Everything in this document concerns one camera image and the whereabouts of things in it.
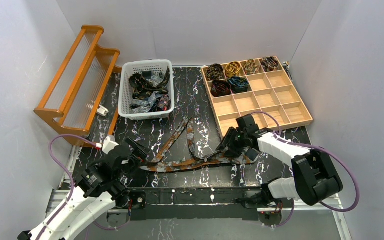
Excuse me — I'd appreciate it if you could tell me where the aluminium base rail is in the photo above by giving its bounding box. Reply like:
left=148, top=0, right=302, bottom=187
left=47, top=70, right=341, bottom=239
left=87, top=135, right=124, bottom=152
left=39, top=187, right=352, bottom=240

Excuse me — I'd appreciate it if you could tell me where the rolled dark striped tie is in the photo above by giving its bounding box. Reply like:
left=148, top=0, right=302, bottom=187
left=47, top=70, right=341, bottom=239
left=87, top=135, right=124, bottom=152
left=260, top=56, right=279, bottom=72

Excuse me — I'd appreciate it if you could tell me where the dark red purple tie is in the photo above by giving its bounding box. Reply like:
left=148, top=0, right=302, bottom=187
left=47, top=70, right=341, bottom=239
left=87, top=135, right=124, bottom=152
left=156, top=94, right=171, bottom=112

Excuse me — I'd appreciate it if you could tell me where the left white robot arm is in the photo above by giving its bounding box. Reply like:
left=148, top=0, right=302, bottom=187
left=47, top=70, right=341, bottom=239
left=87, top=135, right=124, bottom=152
left=17, top=135, right=151, bottom=240

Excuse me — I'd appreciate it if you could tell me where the orange wooden rack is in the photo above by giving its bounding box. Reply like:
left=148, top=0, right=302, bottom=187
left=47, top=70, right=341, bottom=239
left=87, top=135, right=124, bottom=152
left=34, top=25, right=122, bottom=148

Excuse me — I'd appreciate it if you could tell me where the rolled brown multicolour tie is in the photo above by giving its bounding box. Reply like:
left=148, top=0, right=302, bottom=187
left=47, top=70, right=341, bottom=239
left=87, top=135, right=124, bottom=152
left=243, top=59, right=259, bottom=75

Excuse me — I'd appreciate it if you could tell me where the dark camouflage tie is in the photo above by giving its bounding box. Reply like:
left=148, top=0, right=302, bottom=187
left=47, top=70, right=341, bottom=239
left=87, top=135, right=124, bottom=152
left=128, top=67, right=171, bottom=100

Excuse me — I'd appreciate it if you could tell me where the rolled blue black tie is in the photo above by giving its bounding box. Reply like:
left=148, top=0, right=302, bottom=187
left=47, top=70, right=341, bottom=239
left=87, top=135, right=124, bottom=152
left=227, top=76, right=250, bottom=94

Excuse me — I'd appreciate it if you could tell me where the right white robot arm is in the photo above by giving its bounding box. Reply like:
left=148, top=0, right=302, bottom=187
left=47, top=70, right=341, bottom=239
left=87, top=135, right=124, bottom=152
left=217, top=114, right=343, bottom=206

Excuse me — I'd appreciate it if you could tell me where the grey blue tie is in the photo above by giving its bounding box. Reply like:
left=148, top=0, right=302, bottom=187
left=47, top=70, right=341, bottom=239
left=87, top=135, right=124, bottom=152
left=130, top=91, right=163, bottom=114

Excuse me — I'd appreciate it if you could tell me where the orange grey patterned tie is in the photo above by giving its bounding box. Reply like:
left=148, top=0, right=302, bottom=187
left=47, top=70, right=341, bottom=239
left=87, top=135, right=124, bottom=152
left=139, top=117, right=258, bottom=173

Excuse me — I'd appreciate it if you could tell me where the rolled yellow tie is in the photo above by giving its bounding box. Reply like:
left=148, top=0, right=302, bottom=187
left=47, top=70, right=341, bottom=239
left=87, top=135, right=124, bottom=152
left=225, top=61, right=241, bottom=78

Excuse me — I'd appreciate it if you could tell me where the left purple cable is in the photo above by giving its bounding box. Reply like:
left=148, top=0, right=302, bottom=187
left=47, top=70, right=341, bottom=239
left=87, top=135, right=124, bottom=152
left=34, top=134, right=132, bottom=240

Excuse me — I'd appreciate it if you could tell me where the rolled dark brown tie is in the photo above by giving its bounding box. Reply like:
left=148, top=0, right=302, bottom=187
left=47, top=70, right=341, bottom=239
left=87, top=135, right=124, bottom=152
left=205, top=63, right=225, bottom=82

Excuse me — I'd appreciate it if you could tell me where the wooden compartment tray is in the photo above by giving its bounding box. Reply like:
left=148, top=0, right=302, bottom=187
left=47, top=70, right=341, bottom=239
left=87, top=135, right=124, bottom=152
left=201, top=56, right=314, bottom=137

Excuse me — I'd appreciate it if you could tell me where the rolled dark red tie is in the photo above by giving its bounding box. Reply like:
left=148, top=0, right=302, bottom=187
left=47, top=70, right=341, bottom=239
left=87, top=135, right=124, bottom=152
left=210, top=80, right=232, bottom=98

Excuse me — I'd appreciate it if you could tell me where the white plastic basket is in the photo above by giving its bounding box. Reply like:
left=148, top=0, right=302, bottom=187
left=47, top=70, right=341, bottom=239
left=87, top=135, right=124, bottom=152
left=118, top=59, right=175, bottom=121

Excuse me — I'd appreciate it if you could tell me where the small white clip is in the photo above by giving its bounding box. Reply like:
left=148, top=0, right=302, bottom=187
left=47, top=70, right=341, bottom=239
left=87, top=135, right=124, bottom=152
left=96, top=105, right=109, bottom=117

